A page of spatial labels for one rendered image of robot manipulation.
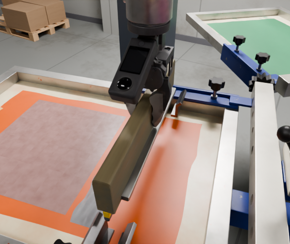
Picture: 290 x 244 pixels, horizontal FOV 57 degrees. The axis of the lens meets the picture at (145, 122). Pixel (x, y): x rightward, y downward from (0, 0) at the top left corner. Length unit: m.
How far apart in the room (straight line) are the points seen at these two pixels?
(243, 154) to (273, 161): 1.55
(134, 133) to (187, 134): 0.30
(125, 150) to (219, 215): 0.22
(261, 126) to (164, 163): 0.24
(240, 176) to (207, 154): 1.30
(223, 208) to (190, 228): 0.07
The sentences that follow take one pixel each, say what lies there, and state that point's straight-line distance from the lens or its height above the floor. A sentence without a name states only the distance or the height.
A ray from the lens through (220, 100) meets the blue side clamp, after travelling 0.80.
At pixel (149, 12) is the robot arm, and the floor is 1.31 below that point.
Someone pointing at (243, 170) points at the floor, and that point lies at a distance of 2.03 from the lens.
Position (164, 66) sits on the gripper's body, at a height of 1.22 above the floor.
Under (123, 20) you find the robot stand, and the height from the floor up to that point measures 1.09.
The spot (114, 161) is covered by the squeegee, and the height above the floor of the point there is 1.14.
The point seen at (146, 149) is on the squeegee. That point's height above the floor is 1.07.
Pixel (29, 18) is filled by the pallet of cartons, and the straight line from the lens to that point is 4.11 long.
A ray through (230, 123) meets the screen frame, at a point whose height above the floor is 0.99.
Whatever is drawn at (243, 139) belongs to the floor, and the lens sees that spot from 2.27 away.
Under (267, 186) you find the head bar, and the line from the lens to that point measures 0.54.
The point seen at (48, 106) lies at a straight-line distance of 0.88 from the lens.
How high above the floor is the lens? 1.43
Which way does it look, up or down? 39 degrees down
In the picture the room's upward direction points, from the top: straight up
